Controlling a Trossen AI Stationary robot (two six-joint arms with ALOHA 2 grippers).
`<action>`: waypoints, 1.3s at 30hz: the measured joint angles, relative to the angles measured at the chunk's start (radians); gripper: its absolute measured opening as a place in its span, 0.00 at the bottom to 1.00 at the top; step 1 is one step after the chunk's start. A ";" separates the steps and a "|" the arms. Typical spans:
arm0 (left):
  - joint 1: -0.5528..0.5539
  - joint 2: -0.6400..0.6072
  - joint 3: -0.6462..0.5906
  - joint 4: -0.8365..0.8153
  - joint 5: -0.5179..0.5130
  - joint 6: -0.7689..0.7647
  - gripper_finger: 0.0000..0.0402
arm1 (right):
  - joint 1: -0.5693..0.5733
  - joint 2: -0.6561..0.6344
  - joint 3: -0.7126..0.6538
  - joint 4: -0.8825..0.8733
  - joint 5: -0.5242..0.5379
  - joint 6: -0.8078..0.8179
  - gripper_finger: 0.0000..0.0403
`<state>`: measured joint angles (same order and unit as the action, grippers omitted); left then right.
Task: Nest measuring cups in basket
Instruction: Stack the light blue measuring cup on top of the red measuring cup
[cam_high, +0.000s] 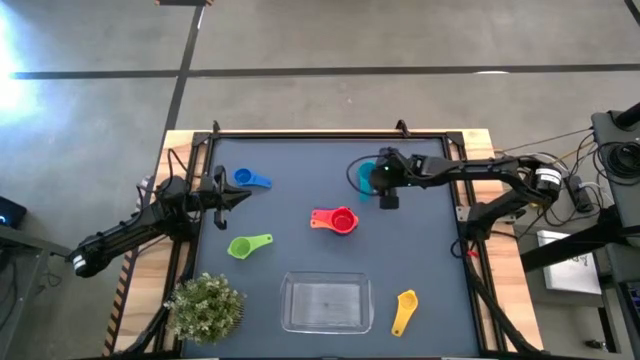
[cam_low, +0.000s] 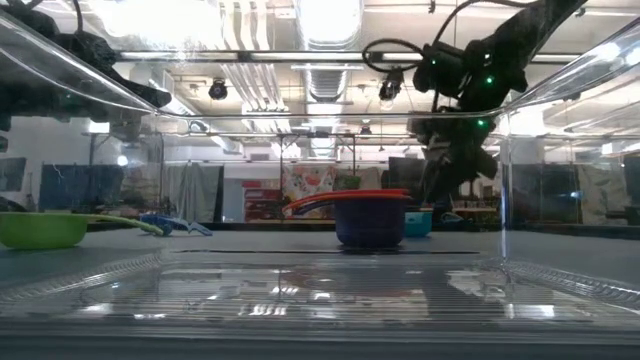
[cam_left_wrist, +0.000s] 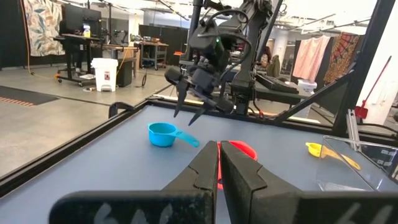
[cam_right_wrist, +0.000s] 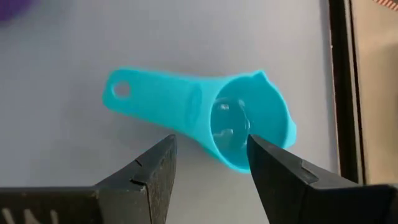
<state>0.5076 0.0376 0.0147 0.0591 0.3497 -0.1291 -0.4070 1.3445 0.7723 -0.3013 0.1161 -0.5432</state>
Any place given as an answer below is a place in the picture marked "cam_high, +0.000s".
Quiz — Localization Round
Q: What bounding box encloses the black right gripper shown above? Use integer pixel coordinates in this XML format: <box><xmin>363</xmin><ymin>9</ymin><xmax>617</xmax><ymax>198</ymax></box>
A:
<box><xmin>370</xmin><ymin>147</ymin><xmax>409</xmax><ymax>211</ymax></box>

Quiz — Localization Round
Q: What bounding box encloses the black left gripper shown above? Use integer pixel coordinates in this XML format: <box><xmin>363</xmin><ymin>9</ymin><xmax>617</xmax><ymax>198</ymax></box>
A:
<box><xmin>197</xmin><ymin>164</ymin><xmax>254</xmax><ymax>232</ymax></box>

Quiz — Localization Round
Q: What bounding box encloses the teal measuring cup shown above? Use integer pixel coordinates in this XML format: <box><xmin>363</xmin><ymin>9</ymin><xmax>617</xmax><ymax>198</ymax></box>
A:
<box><xmin>356</xmin><ymin>160</ymin><xmax>378</xmax><ymax>203</ymax></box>

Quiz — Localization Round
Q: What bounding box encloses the blue measuring cup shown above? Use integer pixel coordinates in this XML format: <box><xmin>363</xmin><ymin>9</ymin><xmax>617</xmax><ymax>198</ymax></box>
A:
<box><xmin>232</xmin><ymin>167</ymin><xmax>274</xmax><ymax>190</ymax></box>

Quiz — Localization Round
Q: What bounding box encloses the green measuring cup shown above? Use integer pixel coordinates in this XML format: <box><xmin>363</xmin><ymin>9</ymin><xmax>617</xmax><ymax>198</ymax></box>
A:
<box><xmin>227</xmin><ymin>233</ymin><xmax>275</xmax><ymax>261</ymax></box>

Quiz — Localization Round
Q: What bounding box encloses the red measuring cup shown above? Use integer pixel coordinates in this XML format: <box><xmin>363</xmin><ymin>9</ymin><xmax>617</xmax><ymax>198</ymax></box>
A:
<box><xmin>310</xmin><ymin>205</ymin><xmax>360</xmax><ymax>236</ymax></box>

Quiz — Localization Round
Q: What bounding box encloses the orange measuring cup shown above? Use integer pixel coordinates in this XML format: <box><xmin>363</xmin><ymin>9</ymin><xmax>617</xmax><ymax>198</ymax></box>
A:
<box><xmin>309</xmin><ymin>215</ymin><xmax>351</xmax><ymax>236</ymax></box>

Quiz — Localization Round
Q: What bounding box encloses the yellow measuring cup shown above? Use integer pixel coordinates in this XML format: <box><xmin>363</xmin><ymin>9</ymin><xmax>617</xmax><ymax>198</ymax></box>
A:
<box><xmin>390</xmin><ymin>289</ymin><xmax>420</xmax><ymax>338</ymax></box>

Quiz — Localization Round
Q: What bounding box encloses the clear plastic basket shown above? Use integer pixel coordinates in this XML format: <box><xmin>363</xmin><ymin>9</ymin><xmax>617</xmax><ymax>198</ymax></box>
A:
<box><xmin>279</xmin><ymin>270</ymin><xmax>375</xmax><ymax>335</ymax></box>

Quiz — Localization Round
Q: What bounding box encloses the potted plant in striped pot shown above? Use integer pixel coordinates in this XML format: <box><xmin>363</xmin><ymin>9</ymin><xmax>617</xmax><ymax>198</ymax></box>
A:
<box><xmin>163</xmin><ymin>271</ymin><xmax>247</xmax><ymax>347</ymax></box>

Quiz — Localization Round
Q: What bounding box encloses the black stand crossbar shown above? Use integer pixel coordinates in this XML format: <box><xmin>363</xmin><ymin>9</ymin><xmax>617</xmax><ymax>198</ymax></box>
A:
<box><xmin>519</xmin><ymin>209</ymin><xmax>640</xmax><ymax>274</ymax></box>

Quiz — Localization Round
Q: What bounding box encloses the black power strip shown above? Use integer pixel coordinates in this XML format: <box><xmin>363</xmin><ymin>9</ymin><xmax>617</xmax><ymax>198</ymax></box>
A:
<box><xmin>566</xmin><ymin>174</ymin><xmax>595</xmax><ymax>215</ymax></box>

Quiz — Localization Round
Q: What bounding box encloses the dark side desk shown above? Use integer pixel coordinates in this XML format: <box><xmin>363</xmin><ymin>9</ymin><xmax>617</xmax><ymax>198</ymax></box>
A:
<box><xmin>0</xmin><ymin>223</ymin><xmax>82</xmax><ymax>360</ymax></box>

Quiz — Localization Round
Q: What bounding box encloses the white paper sheet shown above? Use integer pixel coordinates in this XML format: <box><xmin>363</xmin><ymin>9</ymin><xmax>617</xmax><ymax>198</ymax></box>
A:
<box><xmin>537</xmin><ymin>229</ymin><xmax>604</xmax><ymax>296</ymax></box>

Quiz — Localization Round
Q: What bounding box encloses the black device with blue light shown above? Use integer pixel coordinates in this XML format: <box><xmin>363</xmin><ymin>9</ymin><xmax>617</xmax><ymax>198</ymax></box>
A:
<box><xmin>0</xmin><ymin>195</ymin><xmax>28</xmax><ymax>230</ymax></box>

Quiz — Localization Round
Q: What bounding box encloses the dark grey equipment stand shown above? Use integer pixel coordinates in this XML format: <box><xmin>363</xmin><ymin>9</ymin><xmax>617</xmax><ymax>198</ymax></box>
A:
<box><xmin>589</xmin><ymin>102</ymin><xmax>640</xmax><ymax>360</ymax></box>

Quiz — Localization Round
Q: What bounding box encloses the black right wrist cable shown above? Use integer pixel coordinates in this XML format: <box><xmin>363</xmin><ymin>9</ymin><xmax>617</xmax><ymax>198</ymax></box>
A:
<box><xmin>345</xmin><ymin>153</ymin><xmax>384</xmax><ymax>198</ymax></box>

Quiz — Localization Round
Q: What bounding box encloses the coil of black cables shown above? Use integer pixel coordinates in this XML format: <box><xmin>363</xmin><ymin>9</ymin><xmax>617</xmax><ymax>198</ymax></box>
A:
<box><xmin>594</xmin><ymin>141</ymin><xmax>640</xmax><ymax>180</ymax></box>

